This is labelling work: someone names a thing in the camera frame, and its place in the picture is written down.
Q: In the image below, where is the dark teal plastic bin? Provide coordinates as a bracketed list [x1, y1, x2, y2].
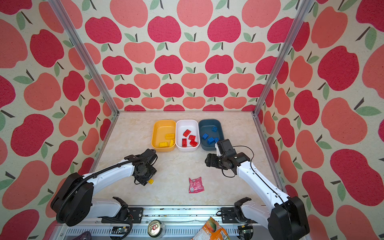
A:
[199, 119, 225, 151]

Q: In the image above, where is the yellow plastic bin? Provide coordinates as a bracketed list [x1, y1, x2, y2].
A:
[151, 120, 176, 152]

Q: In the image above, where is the red long lego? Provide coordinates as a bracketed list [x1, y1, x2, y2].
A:
[182, 139, 188, 148]

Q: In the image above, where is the white plastic bin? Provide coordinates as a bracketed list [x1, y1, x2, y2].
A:
[176, 120, 200, 152]

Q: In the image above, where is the yellow long lego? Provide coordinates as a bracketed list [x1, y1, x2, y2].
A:
[165, 134, 175, 140]

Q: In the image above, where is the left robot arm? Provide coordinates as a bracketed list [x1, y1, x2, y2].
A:
[51, 149, 158, 227]

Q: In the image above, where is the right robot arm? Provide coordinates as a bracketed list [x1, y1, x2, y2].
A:
[205, 153, 310, 240]

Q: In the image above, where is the pink snack packet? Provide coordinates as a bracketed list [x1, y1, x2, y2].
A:
[189, 177, 205, 194]

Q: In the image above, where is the soda can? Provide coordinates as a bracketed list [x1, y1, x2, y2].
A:
[147, 220, 166, 238]

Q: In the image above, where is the green circuit board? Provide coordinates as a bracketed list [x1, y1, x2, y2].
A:
[111, 226, 128, 235]

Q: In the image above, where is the orange snack bag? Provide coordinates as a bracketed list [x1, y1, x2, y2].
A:
[192, 217, 230, 240]

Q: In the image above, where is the dark purple object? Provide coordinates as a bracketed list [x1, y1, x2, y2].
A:
[73, 231, 92, 240]

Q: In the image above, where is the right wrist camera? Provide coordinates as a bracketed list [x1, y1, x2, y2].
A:
[215, 139, 237, 158]

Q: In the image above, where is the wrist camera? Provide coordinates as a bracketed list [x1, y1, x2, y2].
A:
[141, 149, 158, 166]
[215, 139, 237, 158]

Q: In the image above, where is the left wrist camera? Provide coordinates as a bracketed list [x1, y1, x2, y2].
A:
[141, 149, 158, 166]

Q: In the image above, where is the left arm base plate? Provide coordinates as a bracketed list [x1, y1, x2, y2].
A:
[102, 207, 144, 224]

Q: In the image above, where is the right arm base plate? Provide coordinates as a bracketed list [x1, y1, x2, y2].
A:
[216, 207, 257, 224]

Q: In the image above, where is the aluminium front rail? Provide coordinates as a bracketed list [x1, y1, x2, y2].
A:
[49, 206, 272, 240]

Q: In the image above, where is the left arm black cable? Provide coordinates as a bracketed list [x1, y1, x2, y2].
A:
[56, 149, 159, 240]

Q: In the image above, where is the right aluminium post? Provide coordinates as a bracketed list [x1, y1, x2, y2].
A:
[252, 0, 315, 119]

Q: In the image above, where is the aluminium post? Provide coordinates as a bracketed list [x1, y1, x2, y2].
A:
[252, 0, 315, 119]
[48, 0, 120, 117]

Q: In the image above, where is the left aluminium post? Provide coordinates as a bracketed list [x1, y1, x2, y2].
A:
[48, 0, 120, 117]

